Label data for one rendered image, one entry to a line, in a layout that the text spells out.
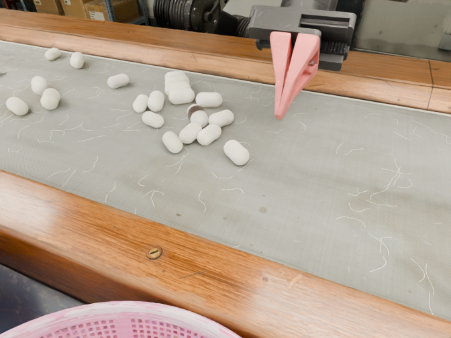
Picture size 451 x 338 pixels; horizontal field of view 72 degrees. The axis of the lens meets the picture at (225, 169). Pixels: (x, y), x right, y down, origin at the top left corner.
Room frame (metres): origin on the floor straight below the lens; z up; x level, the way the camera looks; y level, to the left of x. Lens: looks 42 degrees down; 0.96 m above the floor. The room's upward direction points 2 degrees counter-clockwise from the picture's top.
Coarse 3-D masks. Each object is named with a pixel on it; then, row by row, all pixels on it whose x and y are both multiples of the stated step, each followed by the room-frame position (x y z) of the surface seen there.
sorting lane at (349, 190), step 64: (0, 64) 0.54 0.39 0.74; (64, 64) 0.53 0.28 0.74; (128, 64) 0.52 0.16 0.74; (0, 128) 0.34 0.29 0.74; (64, 128) 0.33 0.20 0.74; (128, 128) 0.33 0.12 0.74; (256, 128) 0.32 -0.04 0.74; (320, 128) 0.32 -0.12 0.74; (384, 128) 0.31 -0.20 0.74; (448, 128) 0.31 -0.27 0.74; (128, 192) 0.21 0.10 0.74; (192, 192) 0.21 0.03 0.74; (256, 192) 0.21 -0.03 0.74; (320, 192) 0.21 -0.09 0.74; (384, 192) 0.20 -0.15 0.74; (448, 192) 0.20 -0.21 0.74; (320, 256) 0.14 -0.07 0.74; (384, 256) 0.13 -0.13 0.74; (448, 256) 0.13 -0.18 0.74; (448, 320) 0.08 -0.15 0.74
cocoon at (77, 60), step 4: (76, 52) 0.53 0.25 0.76; (80, 52) 0.54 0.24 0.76; (72, 56) 0.51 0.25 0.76; (76, 56) 0.51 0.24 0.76; (80, 56) 0.52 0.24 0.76; (84, 56) 0.54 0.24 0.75; (72, 60) 0.51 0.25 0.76; (76, 60) 0.51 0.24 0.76; (80, 60) 0.51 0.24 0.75; (84, 60) 0.53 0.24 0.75; (72, 64) 0.51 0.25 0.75; (76, 64) 0.50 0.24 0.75; (80, 64) 0.51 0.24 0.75
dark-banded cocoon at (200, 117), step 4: (196, 104) 0.35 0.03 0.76; (188, 108) 0.34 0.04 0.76; (196, 112) 0.33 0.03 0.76; (200, 112) 0.33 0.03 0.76; (204, 112) 0.33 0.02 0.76; (192, 116) 0.32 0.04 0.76; (196, 116) 0.32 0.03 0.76; (200, 116) 0.32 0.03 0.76; (204, 116) 0.32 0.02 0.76; (192, 120) 0.32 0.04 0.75; (196, 120) 0.32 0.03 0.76; (200, 120) 0.32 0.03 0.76; (204, 120) 0.32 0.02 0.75; (200, 124) 0.32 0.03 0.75; (204, 124) 0.32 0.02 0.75
